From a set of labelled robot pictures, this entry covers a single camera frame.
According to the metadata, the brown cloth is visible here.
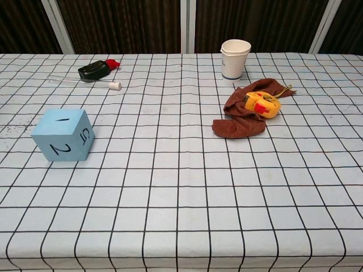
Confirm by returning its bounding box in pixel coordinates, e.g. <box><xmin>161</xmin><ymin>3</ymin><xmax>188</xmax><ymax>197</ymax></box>
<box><xmin>212</xmin><ymin>78</ymin><xmax>297</xmax><ymax>139</ymax></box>

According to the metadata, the white paper cup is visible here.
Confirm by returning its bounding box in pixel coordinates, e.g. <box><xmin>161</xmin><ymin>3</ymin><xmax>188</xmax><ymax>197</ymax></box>
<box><xmin>220</xmin><ymin>39</ymin><xmax>252</xmax><ymax>80</ymax></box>

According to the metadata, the yellow tape measure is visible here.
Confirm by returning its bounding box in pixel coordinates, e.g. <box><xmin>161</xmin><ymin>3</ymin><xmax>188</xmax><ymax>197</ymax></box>
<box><xmin>243</xmin><ymin>91</ymin><xmax>282</xmax><ymax>119</ymax></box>

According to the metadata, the black bottle with red cap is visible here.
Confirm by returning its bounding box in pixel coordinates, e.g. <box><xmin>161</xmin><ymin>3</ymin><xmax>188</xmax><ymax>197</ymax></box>
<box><xmin>78</xmin><ymin>58</ymin><xmax>122</xmax><ymax>81</ymax></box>

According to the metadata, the light blue numbered foam cube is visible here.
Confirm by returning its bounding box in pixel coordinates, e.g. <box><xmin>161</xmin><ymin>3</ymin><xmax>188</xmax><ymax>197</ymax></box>
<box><xmin>30</xmin><ymin>108</ymin><xmax>95</xmax><ymax>163</ymax></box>

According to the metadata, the white frame post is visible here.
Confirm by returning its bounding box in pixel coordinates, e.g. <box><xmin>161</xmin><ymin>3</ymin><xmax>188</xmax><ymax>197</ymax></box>
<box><xmin>180</xmin><ymin>0</ymin><xmax>197</xmax><ymax>54</ymax></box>
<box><xmin>309</xmin><ymin>0</ymin><xmax>343</xmax><ymax>54</ymax></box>
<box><xmin>40</xmin><ymin>0</ymin><xmax>76</xmax><ymax>54</ymax></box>

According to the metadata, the checkered tablecloth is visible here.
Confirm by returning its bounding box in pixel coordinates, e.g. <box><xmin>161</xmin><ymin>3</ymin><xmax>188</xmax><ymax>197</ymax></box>
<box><xmin>0</xmin><ymin>52</ymin><xmax>363</xmax><ymax>272</ymax></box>

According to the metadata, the clear test tube white cap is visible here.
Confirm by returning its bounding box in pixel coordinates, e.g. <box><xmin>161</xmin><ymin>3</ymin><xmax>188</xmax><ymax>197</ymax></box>
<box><xmin>47</xmin><ymin>74</ymin><xmax>123</xmax><ymax>91</ymax></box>

